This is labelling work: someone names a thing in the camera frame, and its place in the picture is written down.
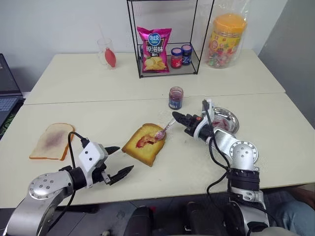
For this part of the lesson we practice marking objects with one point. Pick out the red bulb with white stick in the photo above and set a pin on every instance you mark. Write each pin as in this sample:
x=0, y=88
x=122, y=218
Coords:
x=110, y=57

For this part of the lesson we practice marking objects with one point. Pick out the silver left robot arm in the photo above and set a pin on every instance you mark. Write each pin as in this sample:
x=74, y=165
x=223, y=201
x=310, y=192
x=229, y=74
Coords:
x=46, y=184

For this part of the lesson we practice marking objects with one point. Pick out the clear drinking glass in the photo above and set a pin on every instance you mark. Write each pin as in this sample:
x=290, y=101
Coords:
x=100, y=52

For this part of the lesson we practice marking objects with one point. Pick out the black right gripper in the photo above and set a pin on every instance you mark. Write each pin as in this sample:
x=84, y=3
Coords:
x=193, y=124

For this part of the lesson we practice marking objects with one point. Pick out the red-label jam jar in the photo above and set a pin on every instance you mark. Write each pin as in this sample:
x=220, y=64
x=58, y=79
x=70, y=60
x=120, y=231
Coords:
x=176, y=61

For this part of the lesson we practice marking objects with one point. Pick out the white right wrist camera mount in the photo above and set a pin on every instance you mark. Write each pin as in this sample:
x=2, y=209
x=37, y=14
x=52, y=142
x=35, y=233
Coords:
x=199, y=127

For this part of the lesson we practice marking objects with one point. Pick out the round metal plate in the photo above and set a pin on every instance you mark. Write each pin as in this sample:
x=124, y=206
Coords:
x=231, y=118

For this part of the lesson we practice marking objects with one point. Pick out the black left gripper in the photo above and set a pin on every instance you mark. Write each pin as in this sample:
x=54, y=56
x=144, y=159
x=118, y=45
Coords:
x=99, y=173

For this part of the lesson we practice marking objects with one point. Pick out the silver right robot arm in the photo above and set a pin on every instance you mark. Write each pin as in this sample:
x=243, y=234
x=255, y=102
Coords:
x=243, y=155

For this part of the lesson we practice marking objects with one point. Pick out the black mat with green pattern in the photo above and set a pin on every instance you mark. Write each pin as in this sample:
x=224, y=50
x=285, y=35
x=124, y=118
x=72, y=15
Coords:
x=7, y=125

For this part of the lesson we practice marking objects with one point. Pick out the candy jar with orange lid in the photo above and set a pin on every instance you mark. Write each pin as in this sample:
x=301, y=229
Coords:
x=225, y=44

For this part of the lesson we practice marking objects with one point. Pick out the person's leg in blue jeans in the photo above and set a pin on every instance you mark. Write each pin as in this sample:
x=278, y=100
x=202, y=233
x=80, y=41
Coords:
x=300, y=214

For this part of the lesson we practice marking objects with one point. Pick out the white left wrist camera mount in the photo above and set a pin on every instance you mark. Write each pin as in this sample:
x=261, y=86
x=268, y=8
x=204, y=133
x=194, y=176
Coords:
x=91, y=157

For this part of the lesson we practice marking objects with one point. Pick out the toast slice with jam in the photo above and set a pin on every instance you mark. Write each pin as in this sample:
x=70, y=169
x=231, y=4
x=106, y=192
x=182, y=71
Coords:
x=147, y=155

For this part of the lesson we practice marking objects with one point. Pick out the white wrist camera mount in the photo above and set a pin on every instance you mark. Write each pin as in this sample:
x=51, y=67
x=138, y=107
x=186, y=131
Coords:
x=199, y=127
x=91, y=157

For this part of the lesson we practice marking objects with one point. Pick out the pink potato chips bag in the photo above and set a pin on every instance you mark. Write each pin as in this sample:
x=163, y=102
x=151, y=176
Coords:
x=153, y=51

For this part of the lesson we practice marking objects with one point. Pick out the white bread slice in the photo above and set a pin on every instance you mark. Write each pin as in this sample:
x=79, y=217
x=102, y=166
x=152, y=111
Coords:
x=49, y=142

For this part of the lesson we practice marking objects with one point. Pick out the dark rounded shape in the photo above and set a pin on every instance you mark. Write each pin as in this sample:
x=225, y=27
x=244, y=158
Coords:
x=139, y=221
x=197, y=216

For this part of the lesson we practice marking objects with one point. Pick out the dark grey laptop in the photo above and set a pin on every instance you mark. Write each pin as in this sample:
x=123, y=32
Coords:
x=7, y=78

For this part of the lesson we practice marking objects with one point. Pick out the candy jar in plastic bag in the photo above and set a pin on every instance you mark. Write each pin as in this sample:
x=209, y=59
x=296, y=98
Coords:
x=233, y=8

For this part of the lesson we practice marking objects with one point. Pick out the grey partition panel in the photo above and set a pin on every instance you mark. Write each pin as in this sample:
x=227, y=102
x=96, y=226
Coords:
x=295, y=49

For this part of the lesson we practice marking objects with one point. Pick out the open blue-label jam jar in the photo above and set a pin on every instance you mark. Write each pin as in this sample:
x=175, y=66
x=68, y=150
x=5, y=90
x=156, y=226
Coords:
x=176, y=100

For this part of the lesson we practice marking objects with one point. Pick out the closed blue-label jam jar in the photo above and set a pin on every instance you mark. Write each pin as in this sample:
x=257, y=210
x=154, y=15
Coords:
x=187, y=59

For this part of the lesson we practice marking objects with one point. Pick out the small clear spoon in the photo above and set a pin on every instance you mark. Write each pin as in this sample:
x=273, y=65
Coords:
x=161, y=134

